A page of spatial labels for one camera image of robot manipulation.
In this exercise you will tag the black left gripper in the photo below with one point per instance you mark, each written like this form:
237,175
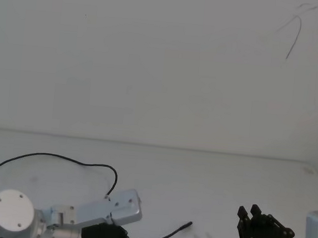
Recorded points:
101,236

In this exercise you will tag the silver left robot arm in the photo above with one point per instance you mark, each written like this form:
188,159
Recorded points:
11,217

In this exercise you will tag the white table cloth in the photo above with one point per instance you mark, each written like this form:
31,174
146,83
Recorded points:
187,182

